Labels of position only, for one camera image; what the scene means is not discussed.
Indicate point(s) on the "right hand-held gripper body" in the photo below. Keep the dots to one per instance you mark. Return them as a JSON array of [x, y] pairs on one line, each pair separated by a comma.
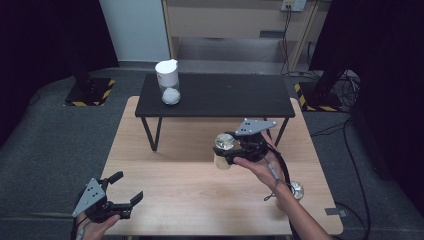
[[253, 146]]

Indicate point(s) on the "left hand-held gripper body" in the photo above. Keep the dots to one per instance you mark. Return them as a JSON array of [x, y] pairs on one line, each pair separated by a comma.
[[91, 196]]

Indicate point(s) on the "yellow granule glass jar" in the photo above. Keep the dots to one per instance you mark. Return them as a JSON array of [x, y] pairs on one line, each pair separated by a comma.
[[225, 141]]

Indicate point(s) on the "black shelf with metal legs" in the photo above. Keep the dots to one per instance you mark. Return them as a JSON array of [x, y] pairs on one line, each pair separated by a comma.
[[226, 95]]

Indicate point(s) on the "brown powder glass jar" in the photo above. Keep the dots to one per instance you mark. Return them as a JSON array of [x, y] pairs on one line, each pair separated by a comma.
[[297, 190]]

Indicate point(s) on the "white-lidded glass jar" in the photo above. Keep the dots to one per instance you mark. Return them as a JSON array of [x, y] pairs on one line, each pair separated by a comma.
[[168, 83]]

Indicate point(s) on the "person's right hand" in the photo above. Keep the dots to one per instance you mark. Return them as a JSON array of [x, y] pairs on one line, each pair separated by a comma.
[[263, 170]]

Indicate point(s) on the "person's left hand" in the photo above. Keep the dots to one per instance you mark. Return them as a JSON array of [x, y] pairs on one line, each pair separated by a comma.
[[96, 230]]

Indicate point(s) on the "grey tape strip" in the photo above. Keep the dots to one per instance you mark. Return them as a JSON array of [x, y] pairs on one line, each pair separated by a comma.
[[335, 211]]

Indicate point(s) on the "wooden cabinet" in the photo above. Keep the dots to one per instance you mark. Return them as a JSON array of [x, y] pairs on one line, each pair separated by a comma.
[[230, 23]]

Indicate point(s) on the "black curtain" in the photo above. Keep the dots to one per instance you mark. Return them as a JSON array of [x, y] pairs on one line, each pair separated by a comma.
[[40, 50], [383, 66]]

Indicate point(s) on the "white panel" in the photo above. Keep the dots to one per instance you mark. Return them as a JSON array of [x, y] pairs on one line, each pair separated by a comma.
[[135, 30]]

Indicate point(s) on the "white wall socket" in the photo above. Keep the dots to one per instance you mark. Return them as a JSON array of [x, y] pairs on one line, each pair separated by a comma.
[[293, 4]]

